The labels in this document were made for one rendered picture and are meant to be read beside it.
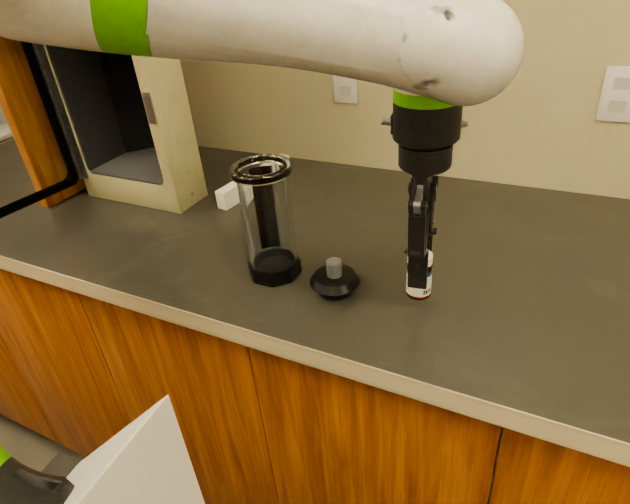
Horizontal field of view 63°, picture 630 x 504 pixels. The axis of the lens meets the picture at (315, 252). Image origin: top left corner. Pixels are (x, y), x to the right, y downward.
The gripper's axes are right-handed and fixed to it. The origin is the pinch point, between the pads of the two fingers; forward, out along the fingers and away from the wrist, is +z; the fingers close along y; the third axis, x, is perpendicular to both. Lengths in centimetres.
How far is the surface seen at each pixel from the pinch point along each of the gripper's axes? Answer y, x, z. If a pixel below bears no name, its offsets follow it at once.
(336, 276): -1.0, -14.6, 5.9
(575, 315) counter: -4.3, 24.8, 9.8
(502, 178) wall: -56, 12, 10
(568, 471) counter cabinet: 16.4, 24.5, 22.2
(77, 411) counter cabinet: -2, -97, 68
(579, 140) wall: -54, 28, -2
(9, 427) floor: -11, -152, 105
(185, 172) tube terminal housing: -28, -61, 1
